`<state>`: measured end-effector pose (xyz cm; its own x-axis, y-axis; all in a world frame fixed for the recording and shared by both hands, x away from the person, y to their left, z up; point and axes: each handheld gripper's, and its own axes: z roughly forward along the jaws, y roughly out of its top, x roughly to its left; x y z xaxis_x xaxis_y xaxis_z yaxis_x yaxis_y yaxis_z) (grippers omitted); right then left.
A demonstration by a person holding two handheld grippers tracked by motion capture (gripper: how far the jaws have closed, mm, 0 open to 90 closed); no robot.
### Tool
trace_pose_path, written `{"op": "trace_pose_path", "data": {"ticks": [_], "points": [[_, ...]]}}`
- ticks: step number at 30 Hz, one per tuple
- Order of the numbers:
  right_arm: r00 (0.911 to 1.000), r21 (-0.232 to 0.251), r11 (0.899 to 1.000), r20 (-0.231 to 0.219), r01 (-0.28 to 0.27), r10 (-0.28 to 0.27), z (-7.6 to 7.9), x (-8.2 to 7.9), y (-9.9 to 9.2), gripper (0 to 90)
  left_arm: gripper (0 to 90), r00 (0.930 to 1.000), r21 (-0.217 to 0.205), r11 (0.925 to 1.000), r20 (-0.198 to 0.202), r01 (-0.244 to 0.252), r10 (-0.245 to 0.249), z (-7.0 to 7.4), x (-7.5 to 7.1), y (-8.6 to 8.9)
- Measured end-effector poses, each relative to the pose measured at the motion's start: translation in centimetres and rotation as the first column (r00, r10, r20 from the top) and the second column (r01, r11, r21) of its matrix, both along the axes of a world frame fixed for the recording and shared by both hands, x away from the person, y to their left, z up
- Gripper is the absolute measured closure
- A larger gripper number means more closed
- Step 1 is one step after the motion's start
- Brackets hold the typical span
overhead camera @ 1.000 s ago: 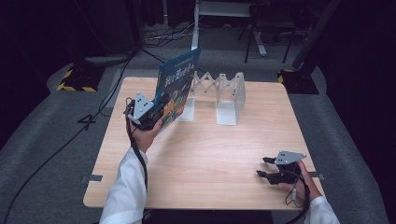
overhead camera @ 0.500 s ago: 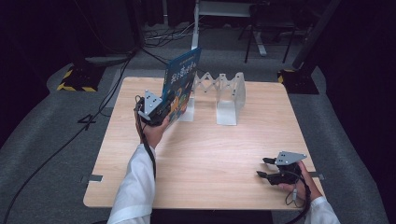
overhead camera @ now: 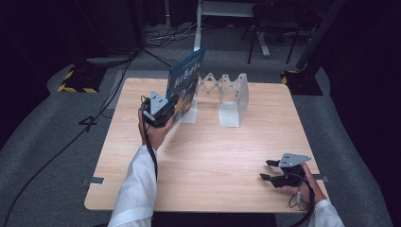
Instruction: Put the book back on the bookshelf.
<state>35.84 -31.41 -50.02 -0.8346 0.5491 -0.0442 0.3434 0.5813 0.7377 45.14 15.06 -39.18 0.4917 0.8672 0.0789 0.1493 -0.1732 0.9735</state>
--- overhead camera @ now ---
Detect long black floor cable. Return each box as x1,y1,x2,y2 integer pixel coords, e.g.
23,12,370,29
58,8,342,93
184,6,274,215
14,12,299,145
0,51,138,227

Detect translucent white expandable book stand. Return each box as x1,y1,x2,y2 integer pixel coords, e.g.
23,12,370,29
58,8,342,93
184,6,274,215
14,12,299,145
180,72,250,129

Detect black slanted stand pole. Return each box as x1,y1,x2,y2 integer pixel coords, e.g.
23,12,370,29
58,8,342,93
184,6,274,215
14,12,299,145
296,0,347,72

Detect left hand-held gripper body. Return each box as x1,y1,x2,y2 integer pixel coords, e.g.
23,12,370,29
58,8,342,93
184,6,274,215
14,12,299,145
139,91,178,129

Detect black chair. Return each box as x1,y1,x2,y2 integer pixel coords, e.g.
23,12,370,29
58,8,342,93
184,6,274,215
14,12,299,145
240,2,303,65

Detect person's dark lap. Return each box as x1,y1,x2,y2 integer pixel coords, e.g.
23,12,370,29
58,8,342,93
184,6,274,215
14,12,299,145
150,212,278,227

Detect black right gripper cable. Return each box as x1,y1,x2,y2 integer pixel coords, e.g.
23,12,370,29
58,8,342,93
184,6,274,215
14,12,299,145
288,171,317,227

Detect white desk frame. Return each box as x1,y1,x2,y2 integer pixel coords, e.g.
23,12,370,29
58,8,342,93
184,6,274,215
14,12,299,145
193,0,272,58

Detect blue cartoon picture book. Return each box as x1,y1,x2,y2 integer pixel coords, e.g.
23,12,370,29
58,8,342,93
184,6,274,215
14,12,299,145
166,45,208,125

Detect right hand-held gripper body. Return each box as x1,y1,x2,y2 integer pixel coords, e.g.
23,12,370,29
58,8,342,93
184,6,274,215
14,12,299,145
273,152,312,189

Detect person's right hand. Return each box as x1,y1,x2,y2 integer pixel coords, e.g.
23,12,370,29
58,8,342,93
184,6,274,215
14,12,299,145
282,162,327,204

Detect person's left hand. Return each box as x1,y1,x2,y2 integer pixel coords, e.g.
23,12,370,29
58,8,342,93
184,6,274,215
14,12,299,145
137,108,174,151

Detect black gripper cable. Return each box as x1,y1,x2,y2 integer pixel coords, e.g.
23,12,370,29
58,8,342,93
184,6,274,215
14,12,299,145
288,171,317,227
141,100,159,183

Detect black stand base striped edge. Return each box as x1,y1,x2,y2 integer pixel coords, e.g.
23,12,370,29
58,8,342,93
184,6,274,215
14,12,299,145
57,64,108,95
281,69,324,96

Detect bundle of floor cables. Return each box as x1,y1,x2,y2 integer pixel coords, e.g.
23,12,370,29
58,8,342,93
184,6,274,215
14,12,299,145
145,21,202,49

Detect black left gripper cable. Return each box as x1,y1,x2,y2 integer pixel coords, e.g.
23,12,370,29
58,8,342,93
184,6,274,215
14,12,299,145
141,100,159,183

